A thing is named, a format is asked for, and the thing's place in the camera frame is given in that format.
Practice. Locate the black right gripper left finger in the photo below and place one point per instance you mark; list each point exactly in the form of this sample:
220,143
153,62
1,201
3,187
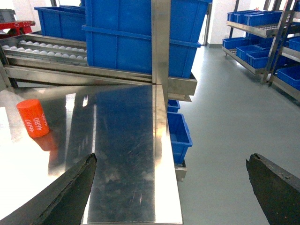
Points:
63,202

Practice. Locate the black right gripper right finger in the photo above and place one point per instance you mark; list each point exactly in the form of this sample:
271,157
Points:
277,190

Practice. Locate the orange cylindrical capacitor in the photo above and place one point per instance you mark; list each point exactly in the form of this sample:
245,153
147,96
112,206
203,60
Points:
33,117

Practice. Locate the blue bin under table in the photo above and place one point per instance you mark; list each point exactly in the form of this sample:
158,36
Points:
179,135

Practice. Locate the steel roller rack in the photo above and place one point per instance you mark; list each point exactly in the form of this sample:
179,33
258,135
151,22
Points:
50,62

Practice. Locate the steel shelf with blue bins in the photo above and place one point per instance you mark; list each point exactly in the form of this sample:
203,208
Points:
271,46

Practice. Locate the large blue plastic crate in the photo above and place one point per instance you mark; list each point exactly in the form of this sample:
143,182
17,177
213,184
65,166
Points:
118,34

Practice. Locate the blue crate rear left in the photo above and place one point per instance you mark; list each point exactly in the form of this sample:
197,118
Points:
62,22

